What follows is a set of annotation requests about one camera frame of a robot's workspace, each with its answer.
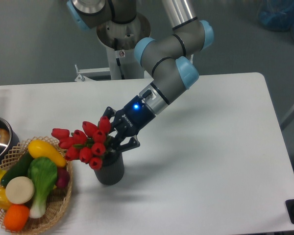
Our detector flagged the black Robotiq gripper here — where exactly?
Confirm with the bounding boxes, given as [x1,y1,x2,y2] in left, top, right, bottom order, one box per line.
[102,95,155,153]

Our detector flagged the red tulip bouquet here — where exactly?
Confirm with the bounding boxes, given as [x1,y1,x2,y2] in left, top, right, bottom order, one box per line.
[51,116,111,170]

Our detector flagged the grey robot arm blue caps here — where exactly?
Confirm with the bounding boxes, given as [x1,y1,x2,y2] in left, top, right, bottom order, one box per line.
[67,0,214,152]

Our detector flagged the dark grey ribbed vase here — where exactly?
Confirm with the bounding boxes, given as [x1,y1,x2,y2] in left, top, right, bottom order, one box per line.
[94,151,124,186]

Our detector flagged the purple red onion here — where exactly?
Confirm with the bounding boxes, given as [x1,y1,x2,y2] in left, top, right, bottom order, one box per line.
[55,168,70,188]

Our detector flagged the yellow squash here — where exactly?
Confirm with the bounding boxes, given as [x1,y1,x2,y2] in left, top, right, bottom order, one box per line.
[27,140,67,167]

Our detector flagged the green bok choy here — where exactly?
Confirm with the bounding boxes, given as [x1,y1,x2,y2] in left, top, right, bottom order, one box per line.
[27,157,57,219]

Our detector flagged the dark green cucumber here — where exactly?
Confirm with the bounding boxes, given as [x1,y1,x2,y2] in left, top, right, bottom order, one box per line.
[0,151,34,187]

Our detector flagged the round cream bun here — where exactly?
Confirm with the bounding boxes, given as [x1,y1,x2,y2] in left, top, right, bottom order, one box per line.
[5,176,35,204]

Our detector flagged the orange fruit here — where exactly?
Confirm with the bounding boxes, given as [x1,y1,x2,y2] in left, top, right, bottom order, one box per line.
[3,204,29,232]

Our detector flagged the yellow bell pepper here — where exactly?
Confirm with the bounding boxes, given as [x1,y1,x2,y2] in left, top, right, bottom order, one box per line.
[0,186,12,211]

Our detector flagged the blue plastic bag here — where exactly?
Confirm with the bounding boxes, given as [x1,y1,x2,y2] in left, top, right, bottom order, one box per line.
[257,0,294,40]

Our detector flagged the white metal base frame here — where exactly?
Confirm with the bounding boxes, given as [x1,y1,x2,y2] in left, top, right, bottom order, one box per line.
[74,55,195,82]

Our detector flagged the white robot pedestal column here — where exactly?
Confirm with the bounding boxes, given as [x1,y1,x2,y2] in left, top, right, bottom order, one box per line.
[96,14,152,80]

